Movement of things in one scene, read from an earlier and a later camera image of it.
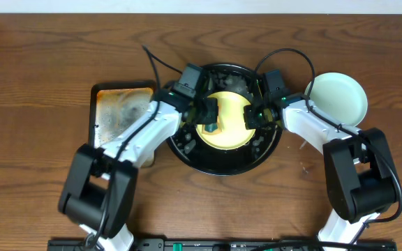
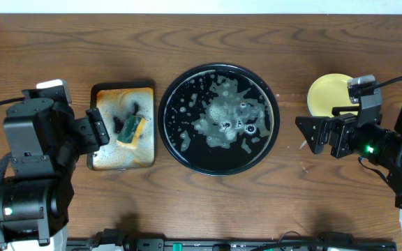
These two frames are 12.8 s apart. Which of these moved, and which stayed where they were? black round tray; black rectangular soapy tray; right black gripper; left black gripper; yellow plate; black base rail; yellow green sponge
Moved: left black gripper; right black gripper; yellow green sponge; yellow plate
Stayed: black rectangular soapy tray; black round tray; black base rail
